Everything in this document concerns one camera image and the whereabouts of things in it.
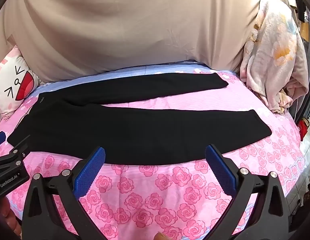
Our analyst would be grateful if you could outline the black pants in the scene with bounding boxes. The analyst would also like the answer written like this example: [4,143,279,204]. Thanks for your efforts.
[7,72,272,166]

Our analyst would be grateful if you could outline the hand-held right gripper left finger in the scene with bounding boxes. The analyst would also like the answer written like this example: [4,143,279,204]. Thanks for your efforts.
[21,146,107,240]

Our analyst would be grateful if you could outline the brown cardboard piece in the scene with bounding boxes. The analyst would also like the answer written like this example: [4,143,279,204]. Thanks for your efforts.
[300,22,310,41]

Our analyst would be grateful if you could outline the cartoon face pillow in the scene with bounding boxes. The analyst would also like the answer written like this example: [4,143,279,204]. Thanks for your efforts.
[0,45,41,119]

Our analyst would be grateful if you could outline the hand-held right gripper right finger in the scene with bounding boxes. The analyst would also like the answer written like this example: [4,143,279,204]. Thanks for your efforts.
[205,144,289,240]

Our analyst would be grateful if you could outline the pink floral bedsheet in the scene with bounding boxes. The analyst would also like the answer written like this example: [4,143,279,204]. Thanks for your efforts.
[0,60,304,240]

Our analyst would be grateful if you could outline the red object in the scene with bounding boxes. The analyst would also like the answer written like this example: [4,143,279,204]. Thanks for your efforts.
[298,120,310,135]

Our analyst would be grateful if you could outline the beige fabric headboard cover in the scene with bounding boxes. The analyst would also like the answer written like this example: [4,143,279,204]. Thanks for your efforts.
[0,0,276,84]

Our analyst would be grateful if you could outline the pale floral blanket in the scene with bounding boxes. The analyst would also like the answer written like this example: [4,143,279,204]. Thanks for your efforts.
[240,0,309,115]

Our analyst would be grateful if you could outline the person's left hand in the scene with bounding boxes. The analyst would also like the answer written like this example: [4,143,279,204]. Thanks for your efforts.
[0,197,21,240]

